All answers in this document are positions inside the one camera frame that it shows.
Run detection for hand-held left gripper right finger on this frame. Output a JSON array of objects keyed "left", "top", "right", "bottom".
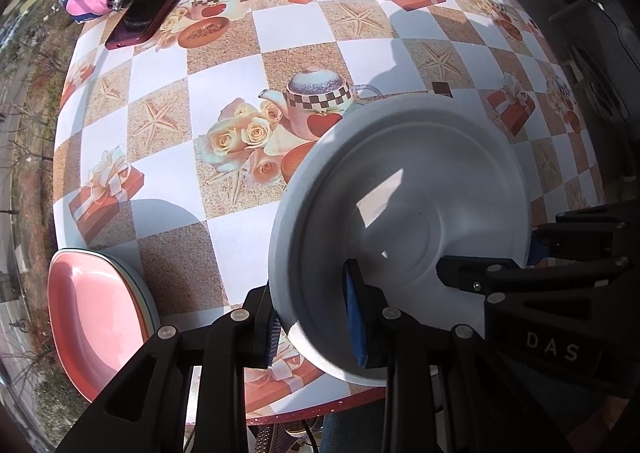
[{"left": 342, "top": 258, "right": 576, "bottom": 453}]

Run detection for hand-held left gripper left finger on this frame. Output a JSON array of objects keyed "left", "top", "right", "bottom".
[{"left": 54, "top": 283, "right": 281, "bottom": 453}]

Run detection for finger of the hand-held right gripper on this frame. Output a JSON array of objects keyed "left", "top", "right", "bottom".
[
  {"left": 436, "top": 255, "right": 632, "bottom": 306},
  {"left": 526, "top": 202, "right": 633, "bottom": 268}
]

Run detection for white round plate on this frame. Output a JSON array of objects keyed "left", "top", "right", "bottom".
[{"left": 267, "top": 93, "right": 532, "bottom": 386}]

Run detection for pink square plate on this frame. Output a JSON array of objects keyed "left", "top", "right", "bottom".
[{"left": 47, "top": 249, "right": 153, "bottom": 404}]

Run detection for person's blue jeans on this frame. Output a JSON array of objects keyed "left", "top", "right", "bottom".
[{"left": 320, "top": 403, "right": 392, "bottom": 453}]

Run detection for printed checkered tablecloth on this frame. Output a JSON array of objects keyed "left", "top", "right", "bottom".
[{"left": 52, "top": 0, "right": 608, "bottom": 426}]

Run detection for dark red phone case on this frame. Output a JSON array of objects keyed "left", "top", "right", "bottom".
[{"left": 104, "top": 0, "right": 208, "bottom": 51}]

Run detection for black cable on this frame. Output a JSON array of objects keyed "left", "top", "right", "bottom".
[{"left": 285, "top": 415, "right": 326, "bottom": 440}]

